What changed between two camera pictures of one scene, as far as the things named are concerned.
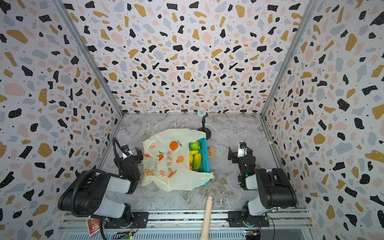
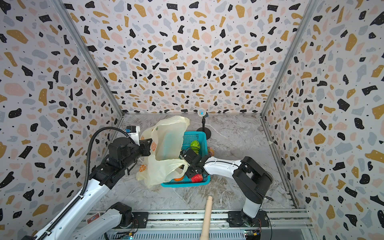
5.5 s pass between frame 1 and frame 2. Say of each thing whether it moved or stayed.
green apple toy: stayed
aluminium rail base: stayed
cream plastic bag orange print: moved
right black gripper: moved
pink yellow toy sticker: stayed
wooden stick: stayed
